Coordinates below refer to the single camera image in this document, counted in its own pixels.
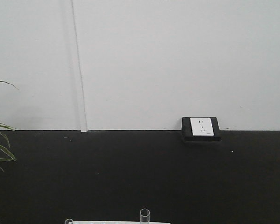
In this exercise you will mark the tall clear glass cylinder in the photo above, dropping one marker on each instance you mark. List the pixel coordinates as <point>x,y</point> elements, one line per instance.
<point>144,216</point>

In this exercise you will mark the white wall power socket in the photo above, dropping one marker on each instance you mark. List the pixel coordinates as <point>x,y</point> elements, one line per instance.
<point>200,129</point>

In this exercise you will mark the white test tube rack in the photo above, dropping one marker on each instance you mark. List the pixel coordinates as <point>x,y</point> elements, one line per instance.
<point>114,222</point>

